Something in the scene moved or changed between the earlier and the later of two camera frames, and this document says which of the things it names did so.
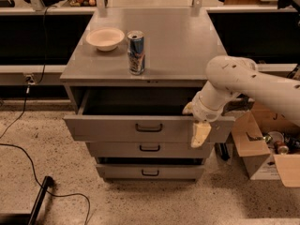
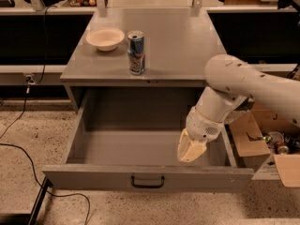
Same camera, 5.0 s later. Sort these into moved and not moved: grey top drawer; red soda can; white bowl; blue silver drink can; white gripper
Moved: grey top drawer; white gripper
Not moved: blue silver drink can; white bowl; red soda can
